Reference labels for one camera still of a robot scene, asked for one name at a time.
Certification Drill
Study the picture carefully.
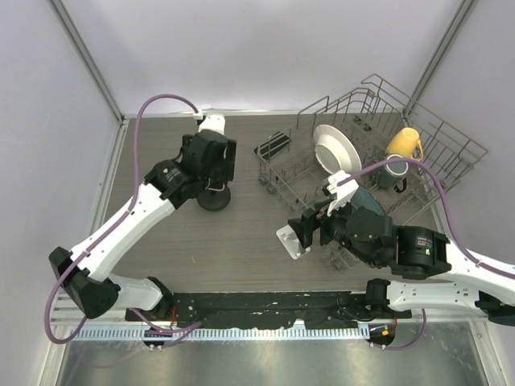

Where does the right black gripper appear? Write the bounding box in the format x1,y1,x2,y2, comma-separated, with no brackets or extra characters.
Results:
288,191,380,268

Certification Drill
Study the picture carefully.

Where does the silver phone stand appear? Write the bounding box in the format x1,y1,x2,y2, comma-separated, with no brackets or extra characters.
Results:
276,225,311,260

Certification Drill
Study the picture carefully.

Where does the black round phone stand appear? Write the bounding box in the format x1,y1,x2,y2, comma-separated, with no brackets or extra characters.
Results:
196,181,231,211

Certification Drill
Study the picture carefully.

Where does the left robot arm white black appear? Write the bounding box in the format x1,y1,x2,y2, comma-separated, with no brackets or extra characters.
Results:
49,129,237,321

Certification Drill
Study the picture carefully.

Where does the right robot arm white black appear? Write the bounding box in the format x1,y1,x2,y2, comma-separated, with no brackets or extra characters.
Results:
288,203,514,326

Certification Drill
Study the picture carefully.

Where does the blue ceramic plate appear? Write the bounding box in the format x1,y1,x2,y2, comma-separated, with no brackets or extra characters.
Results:
350,186,385,216

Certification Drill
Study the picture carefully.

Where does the white plate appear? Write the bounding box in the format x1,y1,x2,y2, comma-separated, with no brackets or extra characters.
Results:
313,124,362,175

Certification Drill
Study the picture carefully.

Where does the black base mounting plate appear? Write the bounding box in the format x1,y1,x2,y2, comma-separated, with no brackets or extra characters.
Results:
124,289,411,330

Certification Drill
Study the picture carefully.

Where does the dark green mug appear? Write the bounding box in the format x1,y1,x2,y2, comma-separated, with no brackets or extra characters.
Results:
371,162,409,194

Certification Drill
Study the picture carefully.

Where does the yellow mug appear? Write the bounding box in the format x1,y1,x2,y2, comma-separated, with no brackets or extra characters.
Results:
385,127,424,162

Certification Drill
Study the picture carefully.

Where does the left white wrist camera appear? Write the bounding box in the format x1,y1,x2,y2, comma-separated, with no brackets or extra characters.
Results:
198,113,226,135

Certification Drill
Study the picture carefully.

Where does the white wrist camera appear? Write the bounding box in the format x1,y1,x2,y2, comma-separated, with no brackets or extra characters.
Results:
198,113,226,135
322,170,359,216

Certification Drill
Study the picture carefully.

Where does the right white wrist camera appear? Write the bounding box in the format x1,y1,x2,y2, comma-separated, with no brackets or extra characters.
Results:
322,170,359,216

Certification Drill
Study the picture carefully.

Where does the grey wire dish rack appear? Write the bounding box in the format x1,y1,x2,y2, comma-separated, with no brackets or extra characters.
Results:
253,73,488,271

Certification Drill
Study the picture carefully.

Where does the slotted cable duct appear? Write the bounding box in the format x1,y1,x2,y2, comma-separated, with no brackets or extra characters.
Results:
75,324,369,342

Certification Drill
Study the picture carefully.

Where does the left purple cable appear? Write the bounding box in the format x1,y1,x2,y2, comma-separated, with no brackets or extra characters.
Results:
43,94,202,345

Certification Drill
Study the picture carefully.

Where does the purple cable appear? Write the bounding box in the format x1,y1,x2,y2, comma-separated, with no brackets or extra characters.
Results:
43,94,202,345
337,157,515,278

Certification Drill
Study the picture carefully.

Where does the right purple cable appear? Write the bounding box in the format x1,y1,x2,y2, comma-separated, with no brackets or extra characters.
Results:
337,157,515,278

